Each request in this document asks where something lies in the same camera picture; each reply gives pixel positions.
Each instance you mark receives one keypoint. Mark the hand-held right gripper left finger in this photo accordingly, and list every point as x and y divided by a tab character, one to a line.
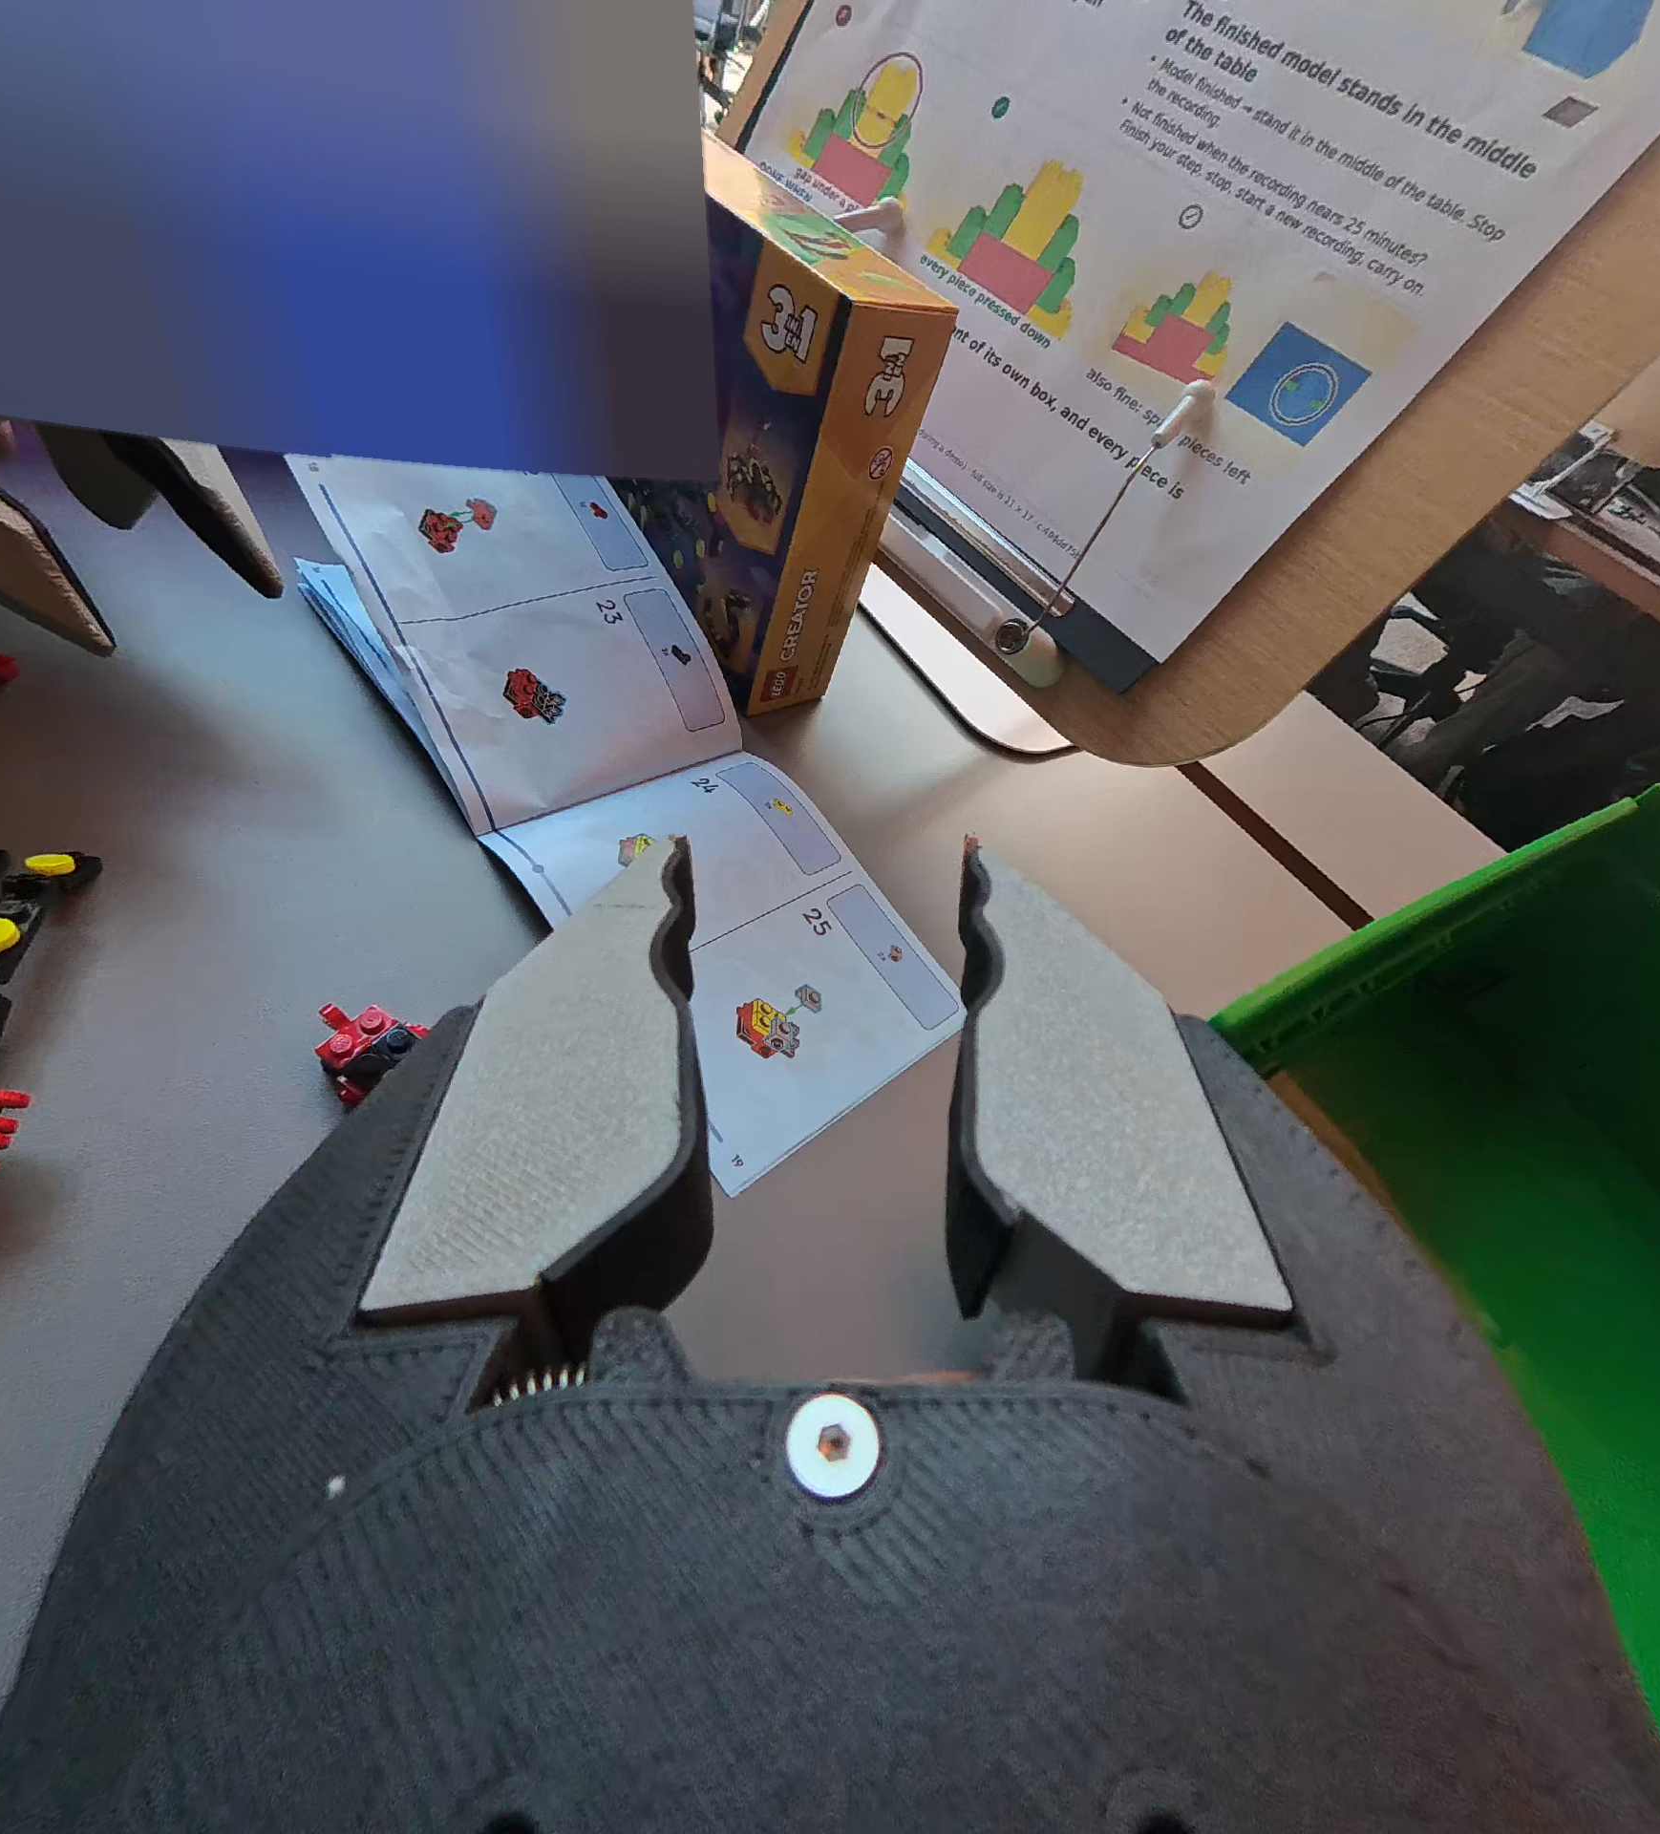
544	1118

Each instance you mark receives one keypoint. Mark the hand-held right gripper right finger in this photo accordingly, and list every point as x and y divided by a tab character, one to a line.
1118	1118

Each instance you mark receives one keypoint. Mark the small red lego assembly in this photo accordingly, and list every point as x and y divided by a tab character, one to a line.
364	1055

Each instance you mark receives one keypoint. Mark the lego instruction booklet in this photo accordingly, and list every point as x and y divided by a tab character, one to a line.
559	603

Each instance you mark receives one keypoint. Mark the yellow purple lego box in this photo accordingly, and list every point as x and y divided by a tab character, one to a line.
810	473

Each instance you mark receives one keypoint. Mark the green plastic bin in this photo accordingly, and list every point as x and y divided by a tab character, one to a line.
1561	1175

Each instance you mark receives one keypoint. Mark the white board peg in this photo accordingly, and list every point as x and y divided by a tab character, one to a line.
1188	406
877	217

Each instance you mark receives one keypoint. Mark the wooden poster board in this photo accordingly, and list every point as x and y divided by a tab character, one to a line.
1489	489

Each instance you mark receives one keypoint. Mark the printed instruction poster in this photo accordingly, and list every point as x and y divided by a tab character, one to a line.
1290	244

